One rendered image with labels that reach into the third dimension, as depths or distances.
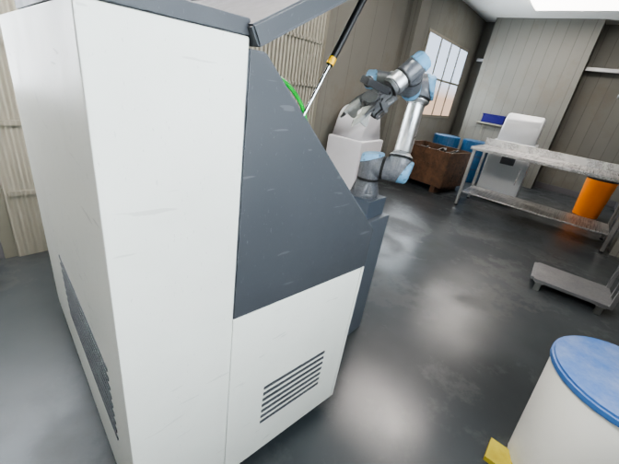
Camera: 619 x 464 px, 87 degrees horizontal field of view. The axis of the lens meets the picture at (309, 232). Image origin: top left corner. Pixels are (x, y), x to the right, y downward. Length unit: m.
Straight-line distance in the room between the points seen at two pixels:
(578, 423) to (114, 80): 1.67
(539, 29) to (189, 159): 8.35
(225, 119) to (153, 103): 0.14
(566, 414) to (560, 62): 7.52
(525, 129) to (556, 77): 2.22
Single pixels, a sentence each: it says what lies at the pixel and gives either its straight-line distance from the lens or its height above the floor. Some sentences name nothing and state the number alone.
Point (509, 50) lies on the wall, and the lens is 8.76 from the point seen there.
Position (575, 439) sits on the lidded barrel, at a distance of 1.67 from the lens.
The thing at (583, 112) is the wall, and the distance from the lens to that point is 8.88.
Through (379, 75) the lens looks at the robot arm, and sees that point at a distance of 1.45.
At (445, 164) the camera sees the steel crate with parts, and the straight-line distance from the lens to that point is 5.85.
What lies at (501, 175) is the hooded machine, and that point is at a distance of 6.44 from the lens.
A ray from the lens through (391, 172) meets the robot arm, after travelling 1.70.
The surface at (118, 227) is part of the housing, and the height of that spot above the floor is 1.12.
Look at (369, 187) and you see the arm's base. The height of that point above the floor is 0.96.
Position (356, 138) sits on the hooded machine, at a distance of 4.37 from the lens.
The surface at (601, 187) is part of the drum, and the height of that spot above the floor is 0.53.
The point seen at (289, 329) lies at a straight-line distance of 1.15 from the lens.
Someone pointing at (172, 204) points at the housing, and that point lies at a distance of 0.70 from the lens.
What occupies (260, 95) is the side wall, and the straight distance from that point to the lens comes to 0.74.
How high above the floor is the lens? 1.41
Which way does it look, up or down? 24 degrees down
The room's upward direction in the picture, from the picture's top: 9 degrees clockwise
